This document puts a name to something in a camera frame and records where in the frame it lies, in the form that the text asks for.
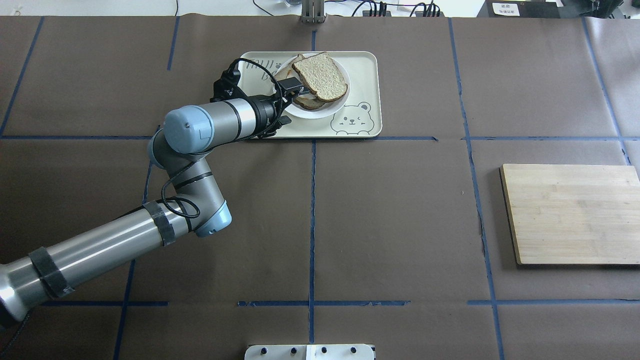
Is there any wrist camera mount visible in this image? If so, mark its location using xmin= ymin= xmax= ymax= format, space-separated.
xmin=209 ymin=68 xmax=246 ymax=103

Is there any aluminium frame post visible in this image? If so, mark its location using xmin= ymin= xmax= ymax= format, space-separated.
xmin=301 ymin=0 xmax=327 ymax=24

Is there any orange black power strip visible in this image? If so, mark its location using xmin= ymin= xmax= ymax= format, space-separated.
xmin=351 ymin=0 xmax=445 ymax=18

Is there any bread slice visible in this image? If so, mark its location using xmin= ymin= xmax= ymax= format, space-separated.
xmin=291 ymin=52 xmax=349 ymax=104

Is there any cream bear tray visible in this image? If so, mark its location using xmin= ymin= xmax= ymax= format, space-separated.
xmin=238 ymin=51 xmax=383 ymax=139

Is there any black power box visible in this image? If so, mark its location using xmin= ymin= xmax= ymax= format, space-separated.
xmin=476 ymin=0 xmax=561 ymax=19

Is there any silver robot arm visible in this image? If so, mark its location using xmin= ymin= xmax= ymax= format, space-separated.
xmin=1 ymin=70 xmax=309 ymax=330

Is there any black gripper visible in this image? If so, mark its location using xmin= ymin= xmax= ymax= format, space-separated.
xmin=250 ymin=75 xmax=316 ymax=137

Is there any wooden cutting board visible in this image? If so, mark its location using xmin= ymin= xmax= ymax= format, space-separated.
xmin=499 ymin=163 xmax=640 ymax=265

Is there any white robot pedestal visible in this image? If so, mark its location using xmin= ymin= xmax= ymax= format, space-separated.
xmin=244 ymin=343 xmax=377 ymax=360

